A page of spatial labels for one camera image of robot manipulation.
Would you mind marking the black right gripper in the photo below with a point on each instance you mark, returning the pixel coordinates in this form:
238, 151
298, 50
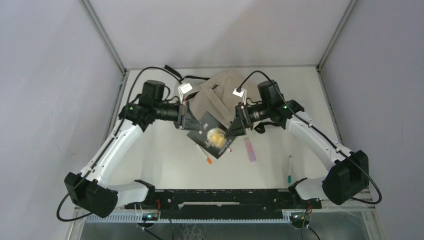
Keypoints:
238, 127

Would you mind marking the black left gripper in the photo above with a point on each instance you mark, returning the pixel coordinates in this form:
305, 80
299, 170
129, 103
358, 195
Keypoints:
188, 121

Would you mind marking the black card with gold emblem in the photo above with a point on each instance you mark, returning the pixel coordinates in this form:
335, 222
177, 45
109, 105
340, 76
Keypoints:
211, 136

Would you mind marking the beige canvas backpack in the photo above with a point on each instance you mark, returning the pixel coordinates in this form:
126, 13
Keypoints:
213, 95

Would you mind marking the orange capped white marker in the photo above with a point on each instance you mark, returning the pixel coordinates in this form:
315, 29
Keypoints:
205, 155

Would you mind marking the teal capped white marker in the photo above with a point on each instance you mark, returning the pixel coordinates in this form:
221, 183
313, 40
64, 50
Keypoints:
289, 169

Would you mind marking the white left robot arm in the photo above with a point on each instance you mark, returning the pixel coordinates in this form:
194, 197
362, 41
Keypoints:
90, 189

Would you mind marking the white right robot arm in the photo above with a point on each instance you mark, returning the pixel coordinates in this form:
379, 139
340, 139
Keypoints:
347, 171

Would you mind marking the pink highlighter pen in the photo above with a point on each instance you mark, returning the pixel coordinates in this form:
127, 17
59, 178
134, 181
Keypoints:
250, 150

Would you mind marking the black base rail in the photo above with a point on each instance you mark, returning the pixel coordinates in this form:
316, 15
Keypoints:
223, 204

